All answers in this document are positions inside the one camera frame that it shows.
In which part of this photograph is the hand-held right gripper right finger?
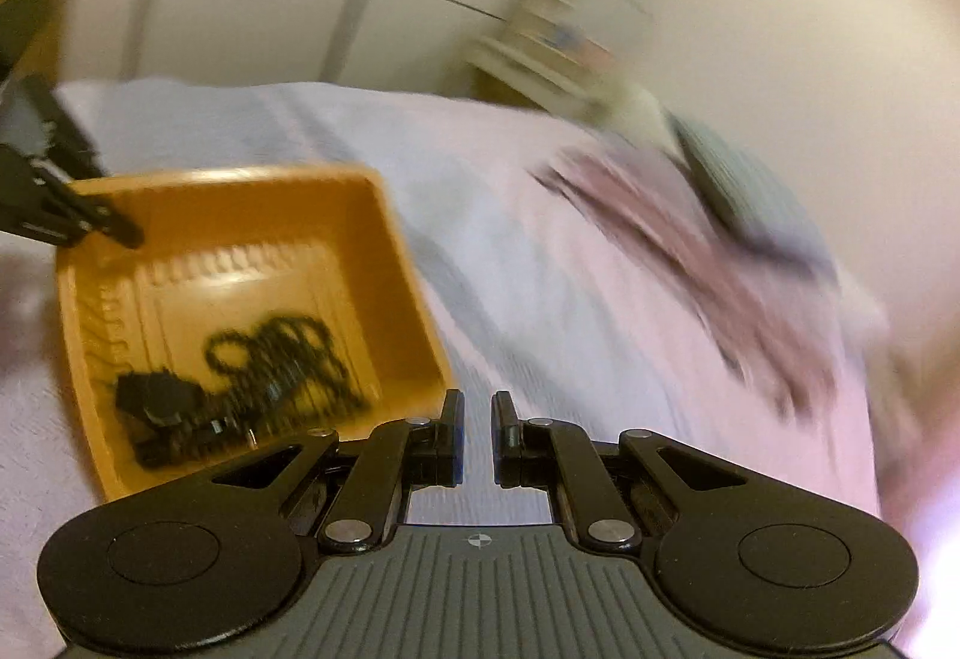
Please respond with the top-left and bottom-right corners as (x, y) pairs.
(491, 390), (752, 553)

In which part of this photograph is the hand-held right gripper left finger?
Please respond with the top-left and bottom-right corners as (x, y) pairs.
(212, 389), (466, 553)

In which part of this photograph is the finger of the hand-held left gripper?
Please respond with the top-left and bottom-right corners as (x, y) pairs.
(0, 73), (104, 182)
(0, 145), (145, 250)

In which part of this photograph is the dark beaded necklace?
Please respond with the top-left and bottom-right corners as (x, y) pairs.
(204, 312), (370, 439)

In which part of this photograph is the yellow plastic tray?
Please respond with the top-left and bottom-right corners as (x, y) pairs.
(56, 163), (459, 504)

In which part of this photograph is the folded pink blanket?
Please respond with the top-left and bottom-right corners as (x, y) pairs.
(531, 138), (845, 424)

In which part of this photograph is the green pillow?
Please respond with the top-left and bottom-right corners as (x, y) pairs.
(671, 110), (837, 274)

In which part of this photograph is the white dressing table with mirror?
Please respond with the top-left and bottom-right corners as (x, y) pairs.
(463, 0), (655, 122)

